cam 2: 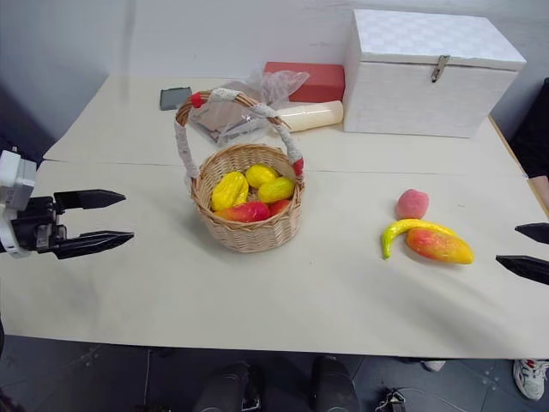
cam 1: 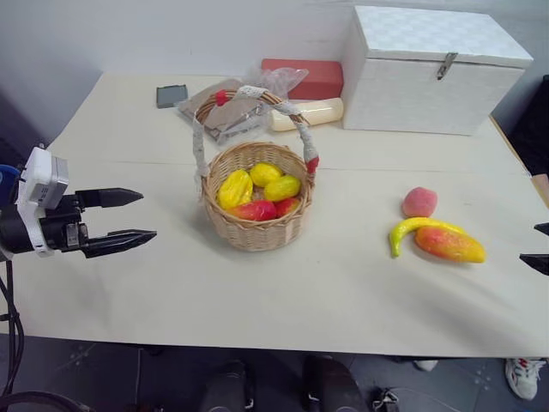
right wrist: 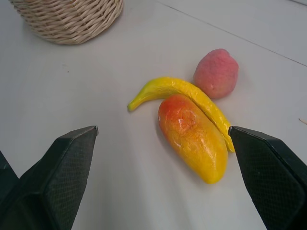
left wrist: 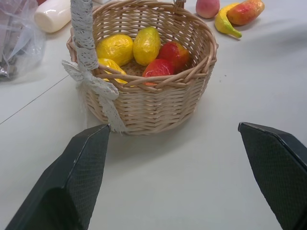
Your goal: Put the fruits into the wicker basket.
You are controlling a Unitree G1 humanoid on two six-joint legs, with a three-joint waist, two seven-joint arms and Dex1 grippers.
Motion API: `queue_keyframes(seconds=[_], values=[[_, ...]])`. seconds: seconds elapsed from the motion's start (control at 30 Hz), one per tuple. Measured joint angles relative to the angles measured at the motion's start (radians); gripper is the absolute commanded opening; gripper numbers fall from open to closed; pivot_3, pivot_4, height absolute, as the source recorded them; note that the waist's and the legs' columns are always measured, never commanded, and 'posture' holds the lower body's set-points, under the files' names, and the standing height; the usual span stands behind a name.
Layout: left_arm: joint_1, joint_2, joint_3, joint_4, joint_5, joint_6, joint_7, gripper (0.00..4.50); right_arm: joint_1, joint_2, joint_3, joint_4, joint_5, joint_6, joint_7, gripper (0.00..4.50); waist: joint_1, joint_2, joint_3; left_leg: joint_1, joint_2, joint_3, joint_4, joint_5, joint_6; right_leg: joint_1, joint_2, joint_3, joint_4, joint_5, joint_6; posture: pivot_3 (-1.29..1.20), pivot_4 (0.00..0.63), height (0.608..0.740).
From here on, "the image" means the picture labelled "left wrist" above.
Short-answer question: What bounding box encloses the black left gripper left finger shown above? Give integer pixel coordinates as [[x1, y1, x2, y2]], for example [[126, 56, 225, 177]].
[[4, 123, 111, 230]]

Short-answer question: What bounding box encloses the red yellow mango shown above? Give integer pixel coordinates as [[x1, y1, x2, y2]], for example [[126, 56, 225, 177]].
[[226, 0, 265, 26]]

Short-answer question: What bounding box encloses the round yellow lemon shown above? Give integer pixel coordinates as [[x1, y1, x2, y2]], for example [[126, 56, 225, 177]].
[[95, 34, 134, 67]]

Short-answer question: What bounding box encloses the red orange mango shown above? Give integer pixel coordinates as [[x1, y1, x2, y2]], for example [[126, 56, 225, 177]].
[[157, 41, 191, 72]]

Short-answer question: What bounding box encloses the pink peach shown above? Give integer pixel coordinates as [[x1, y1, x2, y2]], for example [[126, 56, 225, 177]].
[[195, 0, 221, 19]]

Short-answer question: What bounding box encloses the wicker basket with lace handle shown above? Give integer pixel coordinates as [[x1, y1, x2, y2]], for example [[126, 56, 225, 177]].
[[61, 0, 219, 136]]

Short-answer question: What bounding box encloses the yellow banana with green stem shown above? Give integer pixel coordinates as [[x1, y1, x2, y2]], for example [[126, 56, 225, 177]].
[[214, 2, 243, 38]]

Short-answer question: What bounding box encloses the white plastic bottle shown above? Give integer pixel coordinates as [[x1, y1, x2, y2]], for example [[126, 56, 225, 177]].
[[34, 0, 72, 34]]

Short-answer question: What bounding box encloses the clear plastic bag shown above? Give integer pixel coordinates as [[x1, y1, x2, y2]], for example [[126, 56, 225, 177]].
[[0, 0, 47, 83]]

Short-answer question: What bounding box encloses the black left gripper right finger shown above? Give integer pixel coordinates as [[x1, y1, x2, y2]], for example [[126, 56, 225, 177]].
[[237, 122, 307, 230]]

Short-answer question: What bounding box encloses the red apple-like fruit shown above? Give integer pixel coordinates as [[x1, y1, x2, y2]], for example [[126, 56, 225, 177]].
[[142, 58, 175, 86]]

